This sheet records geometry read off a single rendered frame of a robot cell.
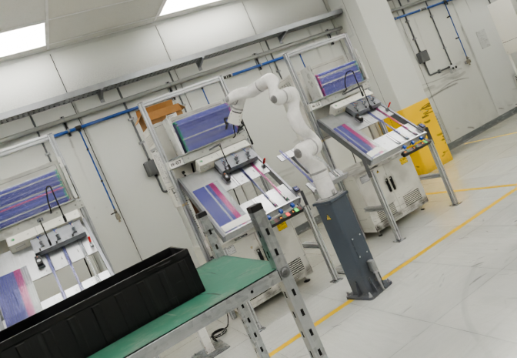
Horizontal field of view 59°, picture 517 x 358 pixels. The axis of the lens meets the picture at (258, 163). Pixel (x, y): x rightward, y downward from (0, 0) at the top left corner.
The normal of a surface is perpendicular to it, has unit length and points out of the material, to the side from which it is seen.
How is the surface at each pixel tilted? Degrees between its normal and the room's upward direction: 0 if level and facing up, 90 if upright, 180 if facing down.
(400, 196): 90
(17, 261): 47
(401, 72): 90
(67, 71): 90
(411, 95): 90
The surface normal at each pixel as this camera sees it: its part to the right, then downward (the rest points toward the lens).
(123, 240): 0.40, -0.14
